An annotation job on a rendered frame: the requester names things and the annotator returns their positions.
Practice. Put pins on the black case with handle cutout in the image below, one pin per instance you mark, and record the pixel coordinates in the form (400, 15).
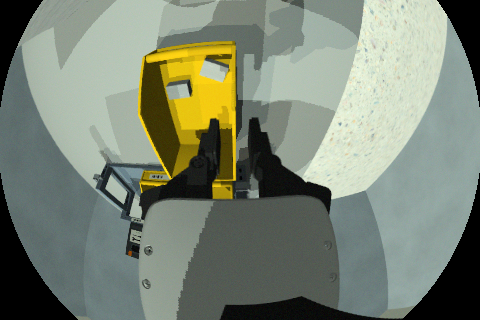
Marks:
(133, 241)

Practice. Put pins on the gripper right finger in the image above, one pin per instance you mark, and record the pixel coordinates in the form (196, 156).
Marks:
(273, 178)

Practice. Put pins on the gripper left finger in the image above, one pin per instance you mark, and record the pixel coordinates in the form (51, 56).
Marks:
(194, 180)

